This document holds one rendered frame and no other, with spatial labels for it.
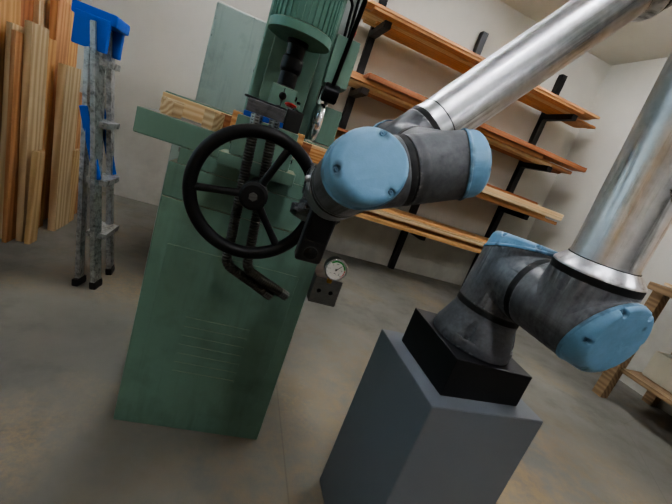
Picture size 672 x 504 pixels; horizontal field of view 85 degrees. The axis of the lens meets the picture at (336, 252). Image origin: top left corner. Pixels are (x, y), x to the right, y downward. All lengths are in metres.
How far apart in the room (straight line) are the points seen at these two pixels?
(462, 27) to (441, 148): 3.62
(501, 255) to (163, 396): 1.02
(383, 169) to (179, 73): 3.18
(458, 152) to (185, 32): 3.21
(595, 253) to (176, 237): 0.92
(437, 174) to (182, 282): 0.80
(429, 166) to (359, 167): 0.09
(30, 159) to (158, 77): 1.48
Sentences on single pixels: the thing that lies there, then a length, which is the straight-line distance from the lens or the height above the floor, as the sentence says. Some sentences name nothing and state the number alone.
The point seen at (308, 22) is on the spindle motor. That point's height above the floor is 1.23.
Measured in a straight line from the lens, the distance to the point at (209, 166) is 0.99.
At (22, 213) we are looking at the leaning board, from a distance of 2.44.
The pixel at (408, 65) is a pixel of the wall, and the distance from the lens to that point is 3.80.
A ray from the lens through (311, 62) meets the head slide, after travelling 1.24.
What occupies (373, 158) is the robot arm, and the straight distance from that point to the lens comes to 0.41.
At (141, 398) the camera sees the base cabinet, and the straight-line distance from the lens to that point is 1.31.
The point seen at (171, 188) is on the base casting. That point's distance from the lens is 1.02.
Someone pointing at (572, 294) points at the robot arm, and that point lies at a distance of 0.74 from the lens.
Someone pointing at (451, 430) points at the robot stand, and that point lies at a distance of 0.88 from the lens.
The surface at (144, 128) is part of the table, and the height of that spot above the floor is 0.85.
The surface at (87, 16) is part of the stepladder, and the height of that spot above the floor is 1.12.
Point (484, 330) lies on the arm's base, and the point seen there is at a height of 0.70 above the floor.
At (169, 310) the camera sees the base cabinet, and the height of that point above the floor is 0.40.
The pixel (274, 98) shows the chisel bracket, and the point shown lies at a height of 1.03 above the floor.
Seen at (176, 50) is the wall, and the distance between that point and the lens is 3.55.
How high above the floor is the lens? 0.95
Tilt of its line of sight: 14 degrees down
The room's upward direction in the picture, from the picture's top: 20 degrees clockwise
